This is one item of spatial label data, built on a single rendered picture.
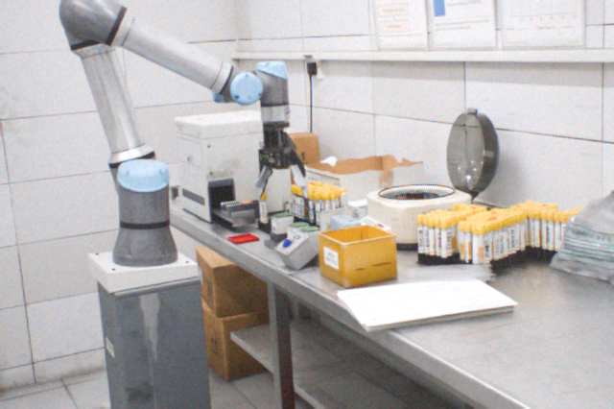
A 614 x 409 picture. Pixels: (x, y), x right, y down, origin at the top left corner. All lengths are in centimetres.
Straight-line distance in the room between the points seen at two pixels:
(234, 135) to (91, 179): 135
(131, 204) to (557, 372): 104
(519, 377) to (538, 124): 97
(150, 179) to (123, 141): 18
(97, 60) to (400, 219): 82
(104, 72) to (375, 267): 79
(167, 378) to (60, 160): 188
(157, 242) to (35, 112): 182
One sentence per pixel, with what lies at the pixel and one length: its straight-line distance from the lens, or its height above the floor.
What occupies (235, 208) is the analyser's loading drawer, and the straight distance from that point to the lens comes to 250.
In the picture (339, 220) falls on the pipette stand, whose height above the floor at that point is 97.
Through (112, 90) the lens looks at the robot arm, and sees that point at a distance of 215.
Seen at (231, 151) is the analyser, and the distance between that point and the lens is 260.
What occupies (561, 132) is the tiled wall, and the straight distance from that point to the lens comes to 219.
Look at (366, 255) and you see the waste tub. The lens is 188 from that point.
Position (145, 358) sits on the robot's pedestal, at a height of 71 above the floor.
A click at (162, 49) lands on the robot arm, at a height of 140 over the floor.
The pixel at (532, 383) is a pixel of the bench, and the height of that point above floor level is 88.
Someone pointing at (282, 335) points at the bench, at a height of 67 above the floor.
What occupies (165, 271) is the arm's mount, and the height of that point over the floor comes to 90.
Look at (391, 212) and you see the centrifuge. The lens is 216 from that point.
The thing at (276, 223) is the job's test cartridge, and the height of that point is 94.
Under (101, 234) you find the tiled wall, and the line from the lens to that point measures 390.
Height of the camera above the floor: 143
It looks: 12 degrees down
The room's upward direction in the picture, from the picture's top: 3 degrees counter-clockwise
